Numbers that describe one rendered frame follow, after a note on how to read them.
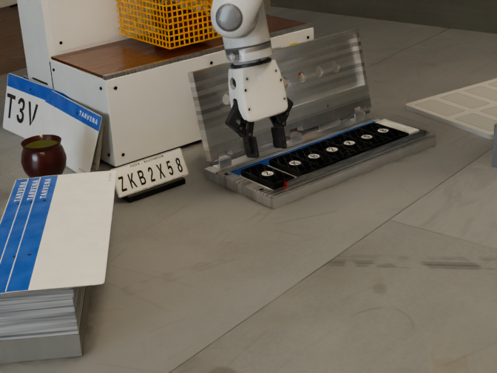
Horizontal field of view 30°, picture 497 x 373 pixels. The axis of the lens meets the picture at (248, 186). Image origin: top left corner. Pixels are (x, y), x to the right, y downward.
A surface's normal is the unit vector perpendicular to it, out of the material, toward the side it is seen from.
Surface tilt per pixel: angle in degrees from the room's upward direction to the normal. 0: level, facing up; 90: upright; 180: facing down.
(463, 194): 0
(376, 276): 0
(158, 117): 90
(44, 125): 69
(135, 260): 0
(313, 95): 77
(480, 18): 90
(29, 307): 90
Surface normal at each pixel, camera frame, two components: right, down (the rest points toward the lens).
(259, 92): 0.60, 0.08
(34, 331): 0.09, 0.39
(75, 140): -0.78, -0.08
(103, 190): -0.05, -0.92
